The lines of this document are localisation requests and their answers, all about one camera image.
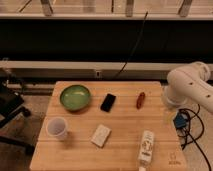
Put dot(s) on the red pepper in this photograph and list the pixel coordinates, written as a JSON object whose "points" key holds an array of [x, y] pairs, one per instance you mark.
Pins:
{"points": [[140, 100]]}

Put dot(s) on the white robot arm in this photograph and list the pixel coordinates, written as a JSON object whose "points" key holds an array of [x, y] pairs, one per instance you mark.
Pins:
{"points": [[189, 82]]}

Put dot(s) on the black phone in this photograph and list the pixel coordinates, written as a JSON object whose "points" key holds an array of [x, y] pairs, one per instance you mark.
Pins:
{"points": [[108, 102]]}

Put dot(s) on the green bowl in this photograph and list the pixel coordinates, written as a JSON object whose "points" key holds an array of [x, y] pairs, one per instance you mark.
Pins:
{"points": [[75, 97]]}

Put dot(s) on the white rectangular box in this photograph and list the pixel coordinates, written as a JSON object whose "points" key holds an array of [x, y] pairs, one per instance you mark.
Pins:
{"points": [[100, 135]]}

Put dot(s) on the clear plastic cup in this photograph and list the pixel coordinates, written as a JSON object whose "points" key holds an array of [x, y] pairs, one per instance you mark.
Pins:
{"points": [[57, 128]]}

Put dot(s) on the white bottle with label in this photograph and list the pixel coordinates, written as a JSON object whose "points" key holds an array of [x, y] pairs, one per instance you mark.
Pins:
{"points": [[146, 149]]}

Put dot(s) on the blue box on floor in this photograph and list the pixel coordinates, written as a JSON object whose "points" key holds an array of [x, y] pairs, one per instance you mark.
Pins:
{"points": [[179, 121]]}

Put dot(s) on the black office chair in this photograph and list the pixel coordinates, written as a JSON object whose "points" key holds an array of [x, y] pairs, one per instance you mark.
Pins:
{"points": [[10, 106]]}

